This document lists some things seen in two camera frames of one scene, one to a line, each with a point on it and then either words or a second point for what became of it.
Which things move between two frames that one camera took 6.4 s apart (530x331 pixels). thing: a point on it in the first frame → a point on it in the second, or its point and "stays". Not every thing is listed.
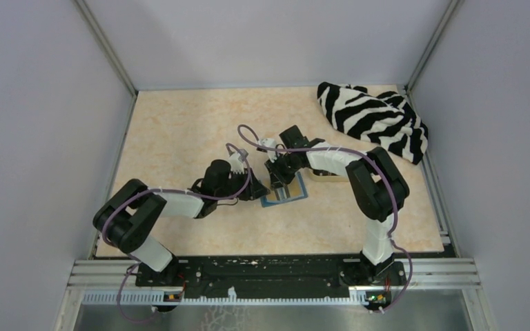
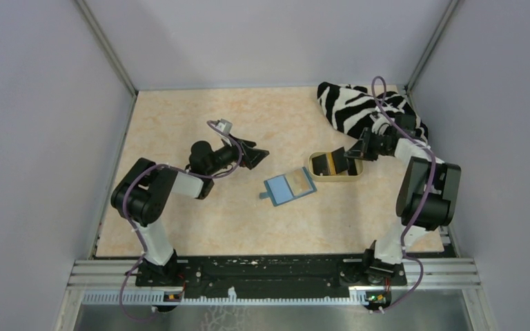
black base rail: x=272 y=276 stays
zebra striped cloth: x=385 y=120 stays
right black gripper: x=274 y=167 → x=361 y=148
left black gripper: x=255 y=188 → x=251 y=157
